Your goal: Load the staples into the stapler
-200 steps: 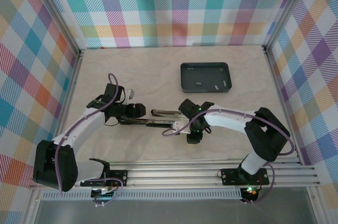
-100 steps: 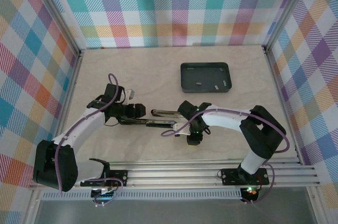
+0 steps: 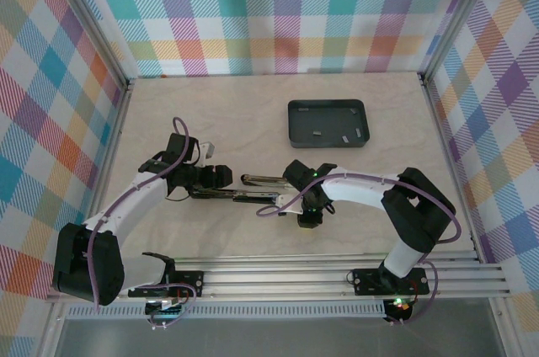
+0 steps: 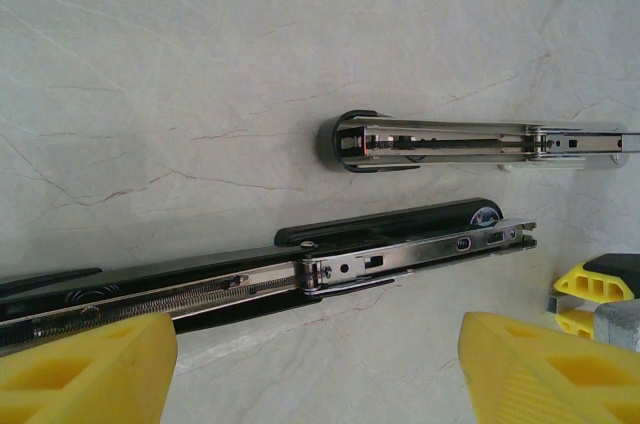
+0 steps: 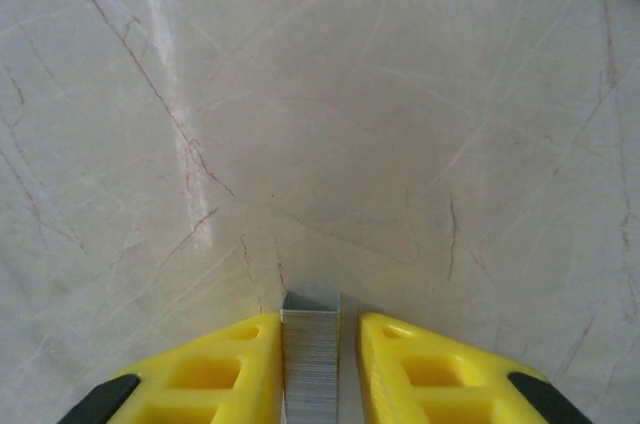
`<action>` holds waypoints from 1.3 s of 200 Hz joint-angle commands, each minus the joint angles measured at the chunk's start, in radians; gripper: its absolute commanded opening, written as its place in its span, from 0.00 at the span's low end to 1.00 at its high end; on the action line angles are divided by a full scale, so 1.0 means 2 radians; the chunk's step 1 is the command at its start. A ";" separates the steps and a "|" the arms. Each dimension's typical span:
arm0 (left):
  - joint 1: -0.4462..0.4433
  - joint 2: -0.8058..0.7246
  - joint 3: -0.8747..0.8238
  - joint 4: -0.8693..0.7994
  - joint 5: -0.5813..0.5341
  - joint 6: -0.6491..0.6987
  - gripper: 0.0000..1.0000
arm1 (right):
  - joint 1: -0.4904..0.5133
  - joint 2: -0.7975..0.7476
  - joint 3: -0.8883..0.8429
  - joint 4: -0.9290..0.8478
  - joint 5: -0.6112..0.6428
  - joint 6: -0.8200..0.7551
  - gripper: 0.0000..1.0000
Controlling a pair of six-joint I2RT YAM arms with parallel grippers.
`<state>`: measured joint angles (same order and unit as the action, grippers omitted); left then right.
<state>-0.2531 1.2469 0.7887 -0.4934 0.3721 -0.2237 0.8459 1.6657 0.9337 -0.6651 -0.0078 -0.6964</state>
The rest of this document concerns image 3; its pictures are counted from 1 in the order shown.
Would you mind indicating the aluminium side rail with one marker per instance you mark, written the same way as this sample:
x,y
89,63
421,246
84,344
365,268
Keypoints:
x,y
115,129
446,142

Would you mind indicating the aluminium frame post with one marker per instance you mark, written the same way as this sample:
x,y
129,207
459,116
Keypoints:
x,y
459,16
84,16

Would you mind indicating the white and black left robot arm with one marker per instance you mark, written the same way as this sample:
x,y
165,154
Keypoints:
x,y
135,197

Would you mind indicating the small circuit board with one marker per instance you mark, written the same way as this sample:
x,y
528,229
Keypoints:
x,y
166,308
398,304

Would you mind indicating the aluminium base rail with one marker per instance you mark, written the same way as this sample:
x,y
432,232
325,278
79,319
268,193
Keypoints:
x,y
273,285

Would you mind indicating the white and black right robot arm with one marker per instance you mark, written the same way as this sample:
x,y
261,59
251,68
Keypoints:
x,y
358,188

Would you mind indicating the grey metal panel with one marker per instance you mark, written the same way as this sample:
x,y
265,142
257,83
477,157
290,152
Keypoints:
x,y
273,340

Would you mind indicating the dark grey plastic tray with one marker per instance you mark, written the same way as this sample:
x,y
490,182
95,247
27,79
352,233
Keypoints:
x,y
328,121

